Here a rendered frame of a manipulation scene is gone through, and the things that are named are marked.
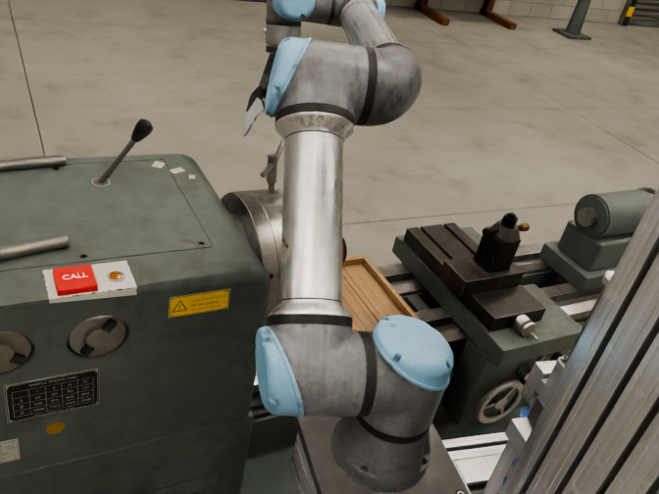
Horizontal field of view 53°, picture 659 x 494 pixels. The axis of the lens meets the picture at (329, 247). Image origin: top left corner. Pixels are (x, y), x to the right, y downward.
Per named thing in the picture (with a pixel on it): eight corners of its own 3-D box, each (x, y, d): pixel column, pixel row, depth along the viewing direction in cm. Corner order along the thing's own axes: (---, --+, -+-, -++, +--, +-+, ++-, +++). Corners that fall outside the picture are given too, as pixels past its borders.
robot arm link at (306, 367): (377, 420, 84) (378, 30, 96) (260, 420, 81) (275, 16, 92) (351, 416, 96) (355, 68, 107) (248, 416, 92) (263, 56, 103)
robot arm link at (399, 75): (456, 74, 95) (383, -23, 133) (382, 65, 92) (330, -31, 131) (432, 146, 101) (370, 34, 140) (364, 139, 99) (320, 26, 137)
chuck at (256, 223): (260, 356, 142) (266, 218, 131) (212, 296, 168) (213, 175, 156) (275, 353, 144) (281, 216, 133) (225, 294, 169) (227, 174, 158)
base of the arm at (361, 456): (443, 484, 98) (462, 440, 93) (348, 499, 93) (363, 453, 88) (405, 408, 110) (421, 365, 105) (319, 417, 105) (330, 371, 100)
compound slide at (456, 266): (460, 297, 174) (466, 281, 171) (438, 274, 181) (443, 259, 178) (518, 286, 183) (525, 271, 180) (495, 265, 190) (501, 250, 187)
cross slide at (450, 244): (489, 332, 171) (495, 319, 168) (403, 240, 201) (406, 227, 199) (540, 321, 179) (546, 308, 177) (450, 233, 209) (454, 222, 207)
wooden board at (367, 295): (327, 369, 157) (329, 357, 155) (270, 278, 182) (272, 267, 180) (429, 346, 171) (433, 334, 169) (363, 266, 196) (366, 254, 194)
